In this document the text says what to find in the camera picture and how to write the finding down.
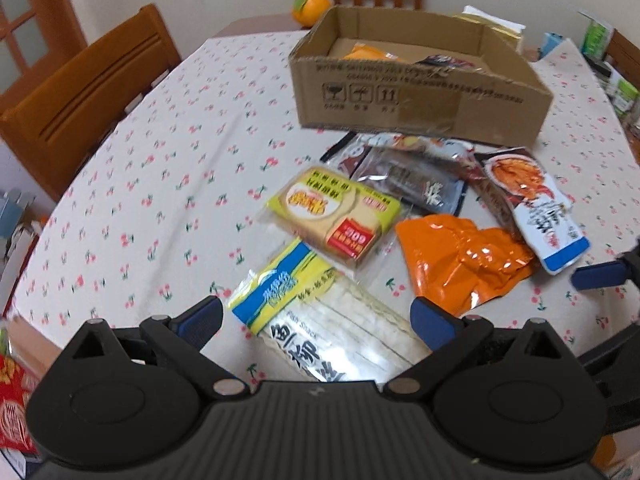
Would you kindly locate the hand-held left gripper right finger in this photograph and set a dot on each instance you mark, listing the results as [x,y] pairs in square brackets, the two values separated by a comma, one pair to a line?
[432,321]

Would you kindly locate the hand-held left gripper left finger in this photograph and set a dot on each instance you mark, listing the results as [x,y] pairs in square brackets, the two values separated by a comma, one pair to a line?
[202,317]

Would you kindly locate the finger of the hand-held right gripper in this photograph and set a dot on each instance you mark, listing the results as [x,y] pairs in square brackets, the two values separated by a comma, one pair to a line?
[595,276]
[612,347]

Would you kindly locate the orange foil snack packet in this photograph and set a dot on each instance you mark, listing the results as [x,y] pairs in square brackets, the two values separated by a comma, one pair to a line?
[460,255]

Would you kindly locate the white blue spicy snack packet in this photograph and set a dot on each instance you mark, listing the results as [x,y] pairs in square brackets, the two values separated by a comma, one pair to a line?
[540,210]

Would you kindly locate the clear fish snack packet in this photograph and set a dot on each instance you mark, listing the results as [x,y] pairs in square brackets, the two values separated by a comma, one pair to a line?
[320,320]

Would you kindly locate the clear brown snack packet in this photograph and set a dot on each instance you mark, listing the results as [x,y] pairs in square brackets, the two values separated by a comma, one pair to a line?
[492,205]

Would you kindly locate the dark brown snack packet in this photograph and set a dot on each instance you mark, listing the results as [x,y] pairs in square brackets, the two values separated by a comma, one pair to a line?
[415,180]

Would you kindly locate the yellow cracker packet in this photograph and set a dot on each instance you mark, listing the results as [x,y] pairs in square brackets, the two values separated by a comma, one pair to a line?
[325,210]

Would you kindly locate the white egg snack packet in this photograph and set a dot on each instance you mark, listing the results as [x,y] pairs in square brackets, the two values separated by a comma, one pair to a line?
[442,146]

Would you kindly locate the dark cartoon snack packet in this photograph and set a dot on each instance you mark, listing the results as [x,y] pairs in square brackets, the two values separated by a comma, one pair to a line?
[345,154]

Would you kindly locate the brown cardboard box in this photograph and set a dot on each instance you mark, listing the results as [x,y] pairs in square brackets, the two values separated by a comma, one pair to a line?
[425,105]

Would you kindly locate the cherry print tablecloth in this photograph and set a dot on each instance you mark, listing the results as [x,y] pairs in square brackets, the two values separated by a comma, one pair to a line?
[175,160]

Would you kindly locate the green and white box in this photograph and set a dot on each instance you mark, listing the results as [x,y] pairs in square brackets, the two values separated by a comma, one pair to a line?
[624,91]

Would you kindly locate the red patterned bag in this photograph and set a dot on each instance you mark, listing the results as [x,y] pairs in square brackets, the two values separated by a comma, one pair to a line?
[15,410]

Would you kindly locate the grey blue box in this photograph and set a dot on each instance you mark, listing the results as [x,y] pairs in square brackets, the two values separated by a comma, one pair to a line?
[10,210]

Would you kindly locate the plain wooden chair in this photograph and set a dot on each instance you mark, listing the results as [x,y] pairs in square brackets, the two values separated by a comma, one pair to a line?
[625,52]

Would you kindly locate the light blue box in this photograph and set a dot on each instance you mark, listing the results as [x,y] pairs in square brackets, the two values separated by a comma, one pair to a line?
[552,42]

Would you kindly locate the tall green box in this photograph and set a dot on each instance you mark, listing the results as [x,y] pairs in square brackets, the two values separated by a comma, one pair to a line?
[597,35]

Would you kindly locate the wooden chair with slotted back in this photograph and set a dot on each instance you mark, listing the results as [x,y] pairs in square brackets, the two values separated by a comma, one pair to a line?
[85,95]

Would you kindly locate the black snack packet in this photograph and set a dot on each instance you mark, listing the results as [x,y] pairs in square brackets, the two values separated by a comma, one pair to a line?
[445,61]

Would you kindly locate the small orange snack packet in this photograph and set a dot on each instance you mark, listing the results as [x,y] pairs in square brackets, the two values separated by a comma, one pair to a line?
[367,52]

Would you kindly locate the orange tangerine with leaves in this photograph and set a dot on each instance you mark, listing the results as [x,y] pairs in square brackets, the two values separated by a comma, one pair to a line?
[310,6]

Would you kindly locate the wooden door with glass panes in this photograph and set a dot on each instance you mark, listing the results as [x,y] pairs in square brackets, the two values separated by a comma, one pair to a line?
[30,20]

